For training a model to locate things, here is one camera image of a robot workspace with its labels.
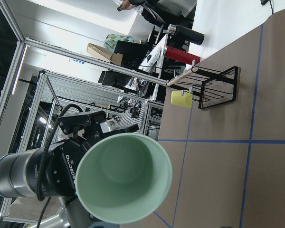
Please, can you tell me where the yellow cup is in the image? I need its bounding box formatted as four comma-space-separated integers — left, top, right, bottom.
171, 90, 193, 108

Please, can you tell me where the black wire cup rack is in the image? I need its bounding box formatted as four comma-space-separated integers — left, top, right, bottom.
166, 61, 240, 110

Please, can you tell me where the cardboard box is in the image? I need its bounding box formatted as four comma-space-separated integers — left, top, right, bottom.
86, 43, 123, 66

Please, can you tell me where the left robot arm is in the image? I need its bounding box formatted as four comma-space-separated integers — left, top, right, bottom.
0, 111, 139, 228

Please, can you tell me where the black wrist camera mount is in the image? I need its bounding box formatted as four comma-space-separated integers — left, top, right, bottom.
58, 111, 106, 139

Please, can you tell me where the red bottle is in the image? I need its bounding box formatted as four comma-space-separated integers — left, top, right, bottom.
164, 46, 200, 65

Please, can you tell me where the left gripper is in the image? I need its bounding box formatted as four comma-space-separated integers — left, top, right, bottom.
41, 119, 139, 197

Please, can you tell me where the green cup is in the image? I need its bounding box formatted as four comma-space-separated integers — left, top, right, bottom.
75, 133, 172, 224

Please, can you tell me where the black bottle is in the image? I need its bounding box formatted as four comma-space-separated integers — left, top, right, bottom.
168, 24, 205, 45

